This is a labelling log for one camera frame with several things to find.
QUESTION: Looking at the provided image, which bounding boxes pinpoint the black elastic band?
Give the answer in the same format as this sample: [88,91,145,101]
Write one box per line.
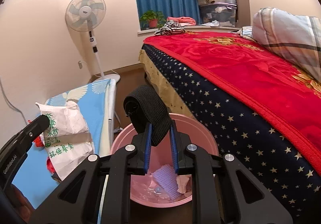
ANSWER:
[123,85,172,147]

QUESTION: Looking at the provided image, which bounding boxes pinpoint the white paper takeout bag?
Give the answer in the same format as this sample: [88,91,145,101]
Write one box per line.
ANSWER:
[36,101,95,180]

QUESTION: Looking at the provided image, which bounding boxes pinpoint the purple foam trash piece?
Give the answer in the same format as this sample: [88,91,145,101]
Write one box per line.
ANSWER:
[152,164,181,200]

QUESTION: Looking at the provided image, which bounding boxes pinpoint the pink plastic trash bin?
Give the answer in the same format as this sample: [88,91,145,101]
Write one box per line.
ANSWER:
[109,112,219,208]

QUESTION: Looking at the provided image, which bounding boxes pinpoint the white crumpled paper in bin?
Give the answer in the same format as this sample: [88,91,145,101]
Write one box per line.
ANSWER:
[176,175,191,194]

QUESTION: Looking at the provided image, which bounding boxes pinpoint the red floral blanket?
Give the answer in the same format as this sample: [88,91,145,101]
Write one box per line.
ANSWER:
[143,32,320,169]

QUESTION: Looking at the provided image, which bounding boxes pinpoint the striped cloth on sill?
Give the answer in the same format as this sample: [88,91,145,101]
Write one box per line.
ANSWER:
[154,20,186,36]

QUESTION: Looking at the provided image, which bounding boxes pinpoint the navy star bed sheet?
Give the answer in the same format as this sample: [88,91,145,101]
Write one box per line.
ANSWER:
[142,44,320,223]

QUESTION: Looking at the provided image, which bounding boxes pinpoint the pink folded clothes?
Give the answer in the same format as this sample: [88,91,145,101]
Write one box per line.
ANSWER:
[167,16,196,26]

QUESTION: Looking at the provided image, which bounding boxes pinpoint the potted green plant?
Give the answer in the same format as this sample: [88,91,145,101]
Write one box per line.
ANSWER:
[139,10,166,29]

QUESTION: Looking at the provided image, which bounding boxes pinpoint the clear plastic storage box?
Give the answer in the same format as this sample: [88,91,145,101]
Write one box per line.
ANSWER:
[199,2,237,27]

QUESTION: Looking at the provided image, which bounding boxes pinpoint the plaid pillow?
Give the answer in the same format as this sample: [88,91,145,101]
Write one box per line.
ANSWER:
[252,8,320,81]

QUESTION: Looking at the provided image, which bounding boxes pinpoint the white standing fan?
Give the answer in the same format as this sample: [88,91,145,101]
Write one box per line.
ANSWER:
[65,0,121,83]

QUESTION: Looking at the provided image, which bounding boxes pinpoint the grey wall cable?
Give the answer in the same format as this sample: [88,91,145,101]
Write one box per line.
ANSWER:
[0,77,29,124]

